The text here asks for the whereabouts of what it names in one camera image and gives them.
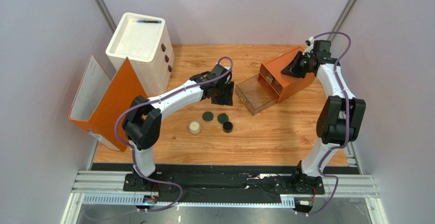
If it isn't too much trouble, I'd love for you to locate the black pen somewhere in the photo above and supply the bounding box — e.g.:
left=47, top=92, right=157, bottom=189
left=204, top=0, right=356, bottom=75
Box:
left=136, top=19, right=162, bottom=24

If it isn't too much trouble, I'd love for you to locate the orange file binder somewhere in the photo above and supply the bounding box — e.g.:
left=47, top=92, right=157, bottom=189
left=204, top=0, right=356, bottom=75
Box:
left=68, top=55, right=146, bottom=152

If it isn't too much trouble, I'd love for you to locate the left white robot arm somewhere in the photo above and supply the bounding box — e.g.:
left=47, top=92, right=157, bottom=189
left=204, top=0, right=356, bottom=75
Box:
left=114, top=63, right=234, bottom=184

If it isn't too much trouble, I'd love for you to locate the frosted cream jar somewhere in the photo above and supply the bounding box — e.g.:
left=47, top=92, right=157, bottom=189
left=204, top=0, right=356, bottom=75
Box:
left=188, top=120, right=202, bottom=135

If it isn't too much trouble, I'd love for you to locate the clear drawer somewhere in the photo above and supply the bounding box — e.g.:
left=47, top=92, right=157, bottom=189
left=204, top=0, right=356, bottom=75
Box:
left=235, top=74, right=279, bottom=116

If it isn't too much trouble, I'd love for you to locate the black round jar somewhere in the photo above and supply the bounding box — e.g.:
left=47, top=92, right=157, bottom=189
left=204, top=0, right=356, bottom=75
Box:
left=223, top=121, right=233, bottom=133

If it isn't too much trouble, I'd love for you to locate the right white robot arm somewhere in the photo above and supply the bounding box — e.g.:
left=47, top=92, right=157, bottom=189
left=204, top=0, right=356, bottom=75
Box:
left=281, top=37, right=366, bottom=193

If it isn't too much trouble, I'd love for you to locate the orange drawer box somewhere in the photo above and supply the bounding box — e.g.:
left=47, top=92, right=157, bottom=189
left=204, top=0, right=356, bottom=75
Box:
left=257, top=45, right=315, bottom=103

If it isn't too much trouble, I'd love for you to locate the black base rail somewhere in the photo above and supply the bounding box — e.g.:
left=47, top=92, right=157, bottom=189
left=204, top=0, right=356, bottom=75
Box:
left=123, top=170, right=325, bottom=195

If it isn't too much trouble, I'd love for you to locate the white drawer cabinet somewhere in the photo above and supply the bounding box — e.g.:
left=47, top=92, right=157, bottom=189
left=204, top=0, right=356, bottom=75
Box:
left=106, top=12, right=175, bottom=94

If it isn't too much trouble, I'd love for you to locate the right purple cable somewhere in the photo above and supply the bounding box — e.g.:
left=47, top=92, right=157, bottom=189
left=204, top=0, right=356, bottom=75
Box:
left=295, top=32, right=352, bottom=216

